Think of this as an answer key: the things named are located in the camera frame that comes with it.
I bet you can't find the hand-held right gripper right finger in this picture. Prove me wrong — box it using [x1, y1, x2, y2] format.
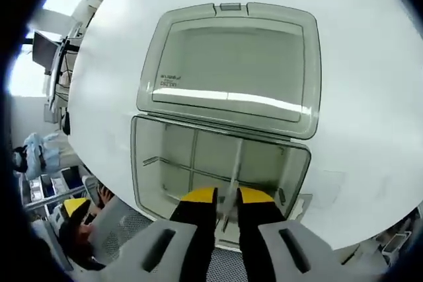
[236, 186, 334, 282]

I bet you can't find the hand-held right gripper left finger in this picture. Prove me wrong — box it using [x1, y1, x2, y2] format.
[98, 186, 219, 282]

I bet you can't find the grey transparent guide fixture box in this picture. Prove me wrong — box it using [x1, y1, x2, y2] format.
[130, 1, 322, 250]

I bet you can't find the shelf of storage bins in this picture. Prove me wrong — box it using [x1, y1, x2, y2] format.
[19, 166, 96, 212]

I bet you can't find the grey mesh office chair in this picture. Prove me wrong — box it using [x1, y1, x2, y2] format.
[87, 192, 241, 282]

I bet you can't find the white side desk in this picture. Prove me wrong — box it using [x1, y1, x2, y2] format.
[42, 20, 83, 114]

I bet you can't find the black computer monitor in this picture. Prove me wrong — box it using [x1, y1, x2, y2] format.
[32, 30, 62, 69]

